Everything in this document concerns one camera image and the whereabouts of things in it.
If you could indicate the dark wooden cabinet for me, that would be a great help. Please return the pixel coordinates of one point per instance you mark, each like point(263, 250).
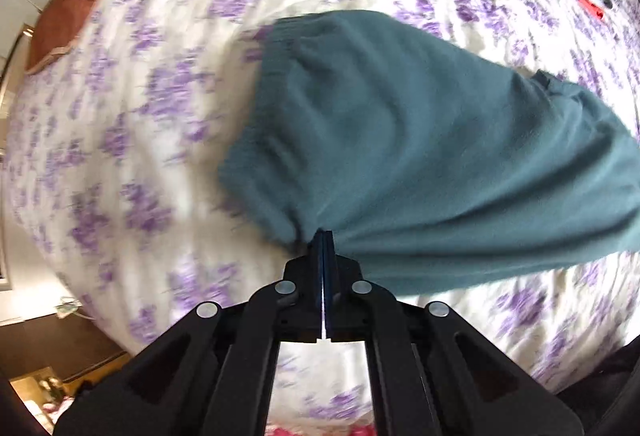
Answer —
point(55, 346)

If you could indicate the brown pillow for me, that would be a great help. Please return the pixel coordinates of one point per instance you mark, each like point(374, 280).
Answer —
point(57, 28)

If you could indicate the teal green pants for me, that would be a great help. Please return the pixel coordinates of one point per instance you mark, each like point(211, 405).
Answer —
point(400, 156)

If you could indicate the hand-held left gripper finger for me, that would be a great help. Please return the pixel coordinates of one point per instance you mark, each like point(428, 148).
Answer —
point(320, 266)
point(330, 266)

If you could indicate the purple floral bed sheet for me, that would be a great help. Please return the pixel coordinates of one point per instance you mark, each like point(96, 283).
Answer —
point(150, 141)

